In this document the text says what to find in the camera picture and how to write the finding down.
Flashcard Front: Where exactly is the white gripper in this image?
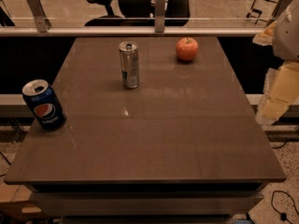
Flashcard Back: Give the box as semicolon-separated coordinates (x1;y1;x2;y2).
252;0;299;125

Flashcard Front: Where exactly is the silver redbull can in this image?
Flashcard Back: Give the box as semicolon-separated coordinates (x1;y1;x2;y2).
119;41;139;89

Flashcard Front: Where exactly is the blue pepsi can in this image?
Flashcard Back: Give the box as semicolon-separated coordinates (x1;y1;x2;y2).
22;79;66;131

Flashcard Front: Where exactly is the yellow cart in background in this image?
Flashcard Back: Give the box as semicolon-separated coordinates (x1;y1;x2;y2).
246;0;279;25

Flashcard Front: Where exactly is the red apple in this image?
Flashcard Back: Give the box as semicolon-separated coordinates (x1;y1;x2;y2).
176;37;199;62

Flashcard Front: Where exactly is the black office chair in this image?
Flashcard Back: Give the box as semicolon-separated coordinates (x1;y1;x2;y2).
85;0;191;26

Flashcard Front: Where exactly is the right metal railing bracket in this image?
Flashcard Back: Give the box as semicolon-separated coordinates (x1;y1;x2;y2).
267;0;292;25

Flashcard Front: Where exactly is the metal railing bracket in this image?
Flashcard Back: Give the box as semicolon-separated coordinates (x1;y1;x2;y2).
155;0;165;33
267;0;292;25
26;0;51;33

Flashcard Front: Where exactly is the middle metal railing bracket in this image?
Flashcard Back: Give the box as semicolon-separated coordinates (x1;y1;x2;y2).
155;0;165;33

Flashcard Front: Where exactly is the black cable on floor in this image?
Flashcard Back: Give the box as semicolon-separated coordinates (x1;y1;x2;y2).
270;189;299;224

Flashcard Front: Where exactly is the left metal railing bracket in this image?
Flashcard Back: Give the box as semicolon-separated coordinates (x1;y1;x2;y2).
26;0;51;33

